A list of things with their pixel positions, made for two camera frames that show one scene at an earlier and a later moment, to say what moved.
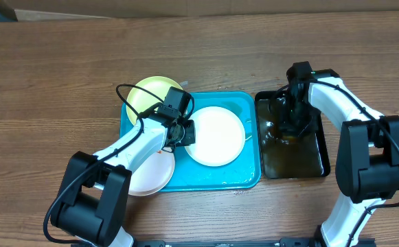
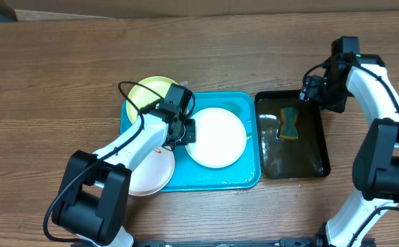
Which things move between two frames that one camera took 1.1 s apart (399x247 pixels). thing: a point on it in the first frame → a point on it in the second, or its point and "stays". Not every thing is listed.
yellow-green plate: [148, 94] stays
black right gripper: [294, 131] → [314, 95]
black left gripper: [191, 137] stays
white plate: [220, 136] stays
